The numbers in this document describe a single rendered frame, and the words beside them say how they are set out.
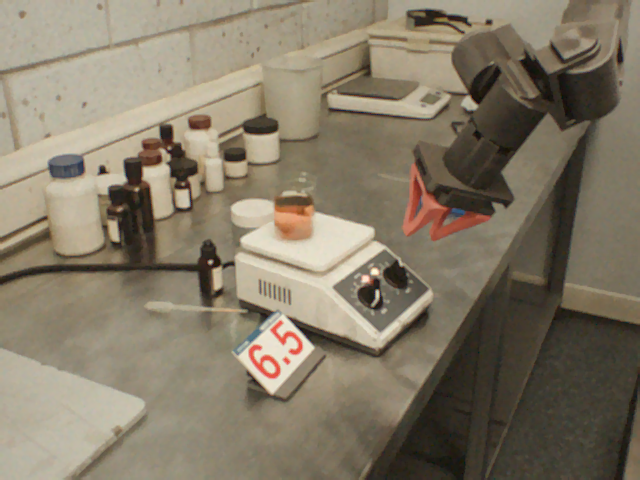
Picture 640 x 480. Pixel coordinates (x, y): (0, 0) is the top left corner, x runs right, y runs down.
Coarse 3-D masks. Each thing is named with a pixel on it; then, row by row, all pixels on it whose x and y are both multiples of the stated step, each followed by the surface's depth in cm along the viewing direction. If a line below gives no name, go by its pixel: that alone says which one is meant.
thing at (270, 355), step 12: (276, 324) 77; (288, 324) 78; (264, 336) 74; (276, 336) 75; (288, 336) 77; (300, 336) 78; (252, 348) 73; (264, 348) 73; (276, 348) 74; (288, 348) 76; (300, 348) 77; (252, 360) 72; (264, 360) 73; (276, 360) 74; (288, 360) 75; (264, 372) 72; (276, 372) 73
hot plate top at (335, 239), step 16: (272, 224) 87; (320, 224) 87; (336, 224) 87; (352, 224) 87; (240, 240) 83; (256, 240) 83; (272, 240) 83; (320, 240) 83; (336, 240) 83; (352, 240) 83; (368, 240) 85; (272, 256) 81; (288, 256) 79; (304, 256) 79; (320, 256) 79; (336, 256) 79
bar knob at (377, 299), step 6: (372, 282) 78; (378, 282) 78; (360, 288) 79; (366, 288) 79; (372, 288) 78; (378, 288) 78; (360, 294) 78; (366, 294) 78; (372, 294) 77; (378, 294) 77; (360, 300) 78; (366, 300) 78; (372, 300) 77; (378, 300) 77; (366, 306) 78; (372, 306) 77; (378, 306) 78
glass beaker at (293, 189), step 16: (288, 176) 83; (304, 176) 83; (272, 192) 81; (288, 192) 79; (304, 192) 79; (288, 208) 80; (304, 208) 80; (288, 224) 81; (304, 224) 81; (288, 240) 82; (304, 240) 82
